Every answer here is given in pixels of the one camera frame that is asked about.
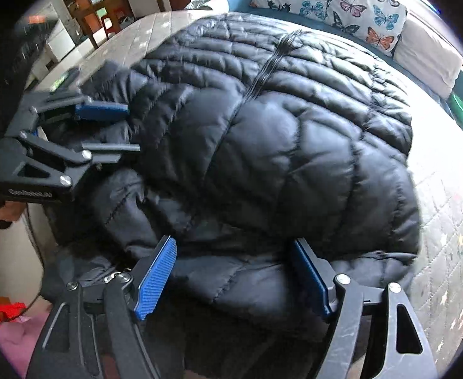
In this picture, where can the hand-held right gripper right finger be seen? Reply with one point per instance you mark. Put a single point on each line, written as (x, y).
(310, 280)

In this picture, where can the black puffer jacket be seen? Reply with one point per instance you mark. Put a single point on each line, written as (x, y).
(275, 146)

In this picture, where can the white pillow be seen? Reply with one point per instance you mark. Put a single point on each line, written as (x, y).
(429, 51)

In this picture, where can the green plastic basin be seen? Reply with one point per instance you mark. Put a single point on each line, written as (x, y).
(461, 108)

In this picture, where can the red stool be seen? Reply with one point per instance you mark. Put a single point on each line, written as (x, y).
(108, 23)

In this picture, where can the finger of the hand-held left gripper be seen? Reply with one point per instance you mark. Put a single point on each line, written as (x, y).
(101, 111)
(57, 154)

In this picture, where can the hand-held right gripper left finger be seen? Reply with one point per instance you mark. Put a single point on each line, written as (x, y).
(156, 276)

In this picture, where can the black flat device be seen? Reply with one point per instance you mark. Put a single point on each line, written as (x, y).
(63, 81)

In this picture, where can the white refrigerator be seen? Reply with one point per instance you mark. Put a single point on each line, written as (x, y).
(59, 43)

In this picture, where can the grey patterned seat cushion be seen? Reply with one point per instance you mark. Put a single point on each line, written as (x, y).
(206, 4)

